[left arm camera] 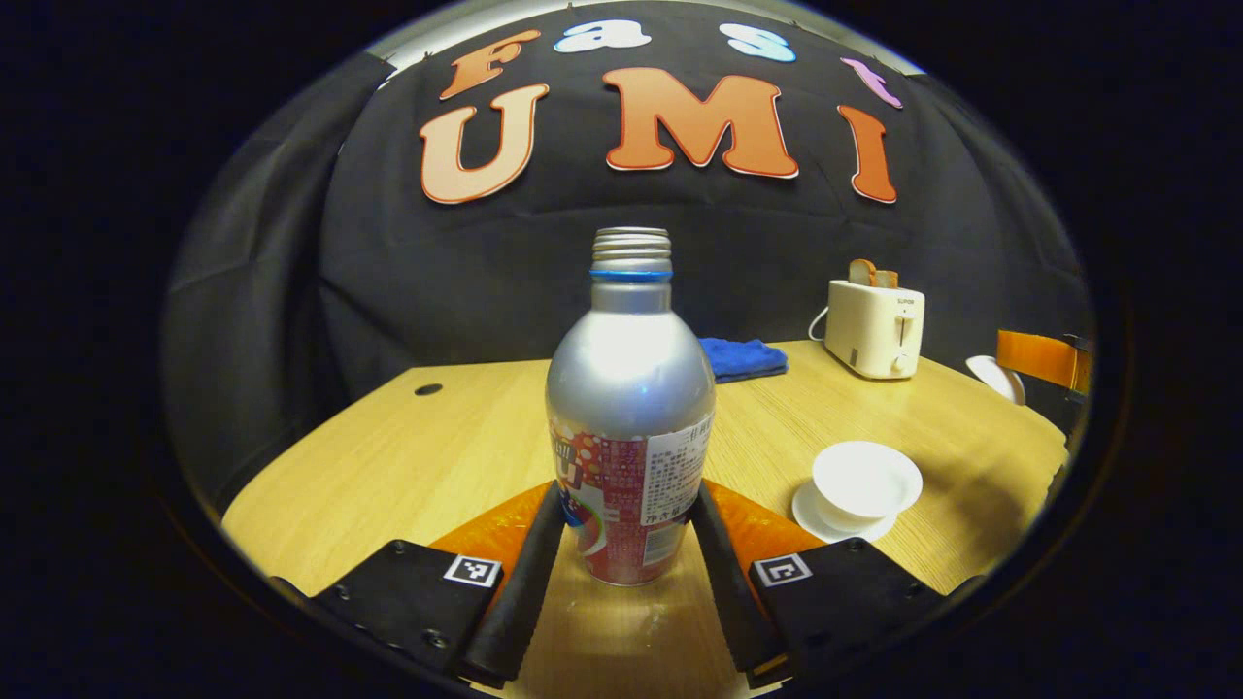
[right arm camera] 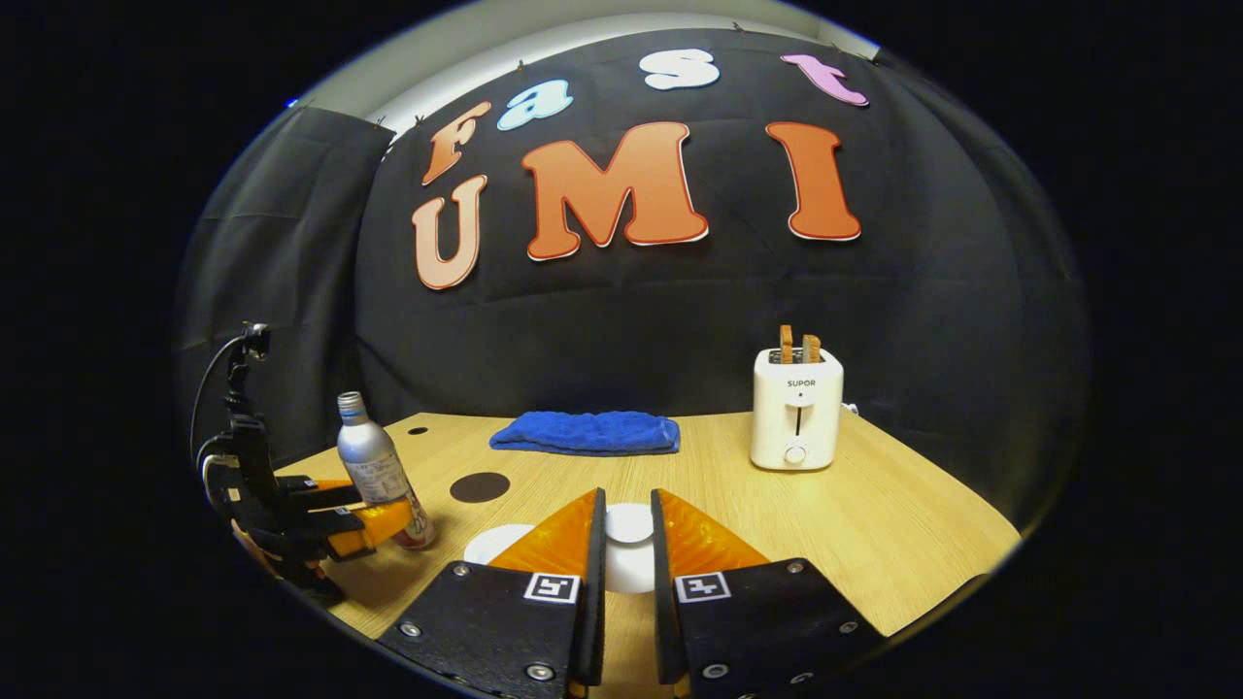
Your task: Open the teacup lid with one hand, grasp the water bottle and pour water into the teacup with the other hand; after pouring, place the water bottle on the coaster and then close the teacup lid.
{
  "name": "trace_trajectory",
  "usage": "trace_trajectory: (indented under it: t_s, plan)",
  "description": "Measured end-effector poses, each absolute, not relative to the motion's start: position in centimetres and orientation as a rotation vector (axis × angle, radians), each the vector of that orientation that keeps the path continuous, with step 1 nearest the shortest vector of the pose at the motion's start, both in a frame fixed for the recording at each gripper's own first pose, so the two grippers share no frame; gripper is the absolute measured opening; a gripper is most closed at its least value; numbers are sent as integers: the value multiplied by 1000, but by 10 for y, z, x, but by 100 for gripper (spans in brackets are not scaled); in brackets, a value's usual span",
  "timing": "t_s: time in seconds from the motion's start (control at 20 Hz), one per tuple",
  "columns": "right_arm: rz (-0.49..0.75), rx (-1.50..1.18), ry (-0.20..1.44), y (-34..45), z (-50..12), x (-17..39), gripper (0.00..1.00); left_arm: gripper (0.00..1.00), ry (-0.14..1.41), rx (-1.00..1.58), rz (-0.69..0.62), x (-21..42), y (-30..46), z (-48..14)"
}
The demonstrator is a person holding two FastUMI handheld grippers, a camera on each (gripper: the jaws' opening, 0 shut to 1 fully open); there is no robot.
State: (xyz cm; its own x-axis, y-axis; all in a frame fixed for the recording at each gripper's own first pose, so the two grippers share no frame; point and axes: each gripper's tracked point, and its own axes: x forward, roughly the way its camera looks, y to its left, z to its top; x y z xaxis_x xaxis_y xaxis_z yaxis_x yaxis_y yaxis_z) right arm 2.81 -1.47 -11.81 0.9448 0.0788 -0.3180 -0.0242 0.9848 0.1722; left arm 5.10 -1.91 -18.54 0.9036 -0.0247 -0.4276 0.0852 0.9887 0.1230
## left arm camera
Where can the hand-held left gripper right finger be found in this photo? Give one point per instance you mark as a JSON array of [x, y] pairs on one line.
[[728, 592]]

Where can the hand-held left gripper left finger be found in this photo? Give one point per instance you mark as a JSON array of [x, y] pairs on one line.
[[524, 592]]

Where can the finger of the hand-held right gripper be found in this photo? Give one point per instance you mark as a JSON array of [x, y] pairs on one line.
[[1039, 357]]

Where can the white teacup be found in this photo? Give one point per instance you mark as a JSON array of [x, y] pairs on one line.
[[864, 481]]

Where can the silver water bottle red label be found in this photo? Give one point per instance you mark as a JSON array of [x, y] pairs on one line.
[[631, 379]]

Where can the white saucer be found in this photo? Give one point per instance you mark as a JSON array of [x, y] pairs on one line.
[[811, 519]]

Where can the white toaster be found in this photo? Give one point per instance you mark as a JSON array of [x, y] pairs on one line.
[[874, 330]]

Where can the bread slice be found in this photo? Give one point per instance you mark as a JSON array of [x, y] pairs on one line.
[[864, 273]]

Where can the blue cloth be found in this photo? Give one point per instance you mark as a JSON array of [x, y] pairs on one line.
[[743, 359]]

